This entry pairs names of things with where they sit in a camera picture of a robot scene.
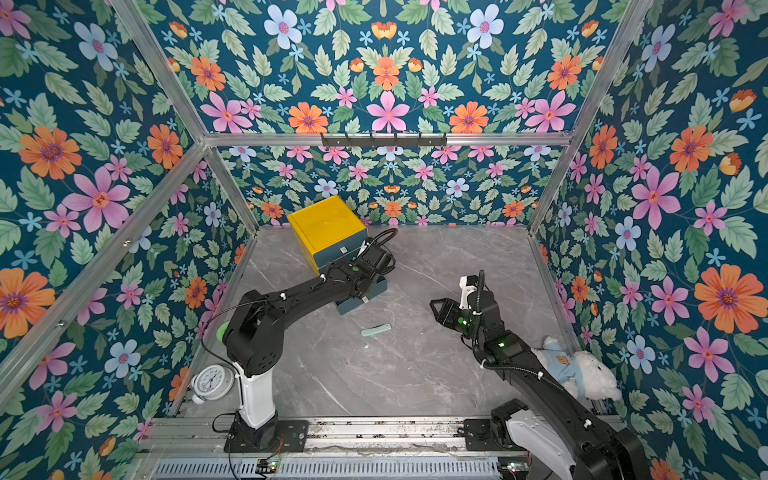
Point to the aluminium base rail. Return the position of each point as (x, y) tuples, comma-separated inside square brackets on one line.
[(363, 436)]

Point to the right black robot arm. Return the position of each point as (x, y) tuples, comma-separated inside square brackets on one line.
[(564, 438)]

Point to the teal drawer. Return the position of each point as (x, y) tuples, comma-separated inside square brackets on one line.
[(340, 250), (345, 306)]

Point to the teal top drawer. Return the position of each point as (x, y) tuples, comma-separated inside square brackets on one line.
[(340, 250)]

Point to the teal bottom drawer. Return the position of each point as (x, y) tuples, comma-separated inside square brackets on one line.
[(345, 306)]

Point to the black hook rail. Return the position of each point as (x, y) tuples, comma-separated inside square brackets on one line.
[(370, 140)]

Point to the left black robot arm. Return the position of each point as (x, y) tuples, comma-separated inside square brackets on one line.
[(255, 334)]

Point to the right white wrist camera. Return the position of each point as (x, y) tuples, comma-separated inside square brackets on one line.
[(468, 285)]

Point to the mint knife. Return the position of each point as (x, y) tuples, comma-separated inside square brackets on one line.
[(377, 330)]

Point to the green lid small jar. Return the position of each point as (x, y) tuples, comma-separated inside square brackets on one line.
[(221, 331)]

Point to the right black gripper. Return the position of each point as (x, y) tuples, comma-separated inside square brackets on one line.
[(459, 315)]

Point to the yellow drawer cabinet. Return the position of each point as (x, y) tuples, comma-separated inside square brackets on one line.
[(318, 225)]

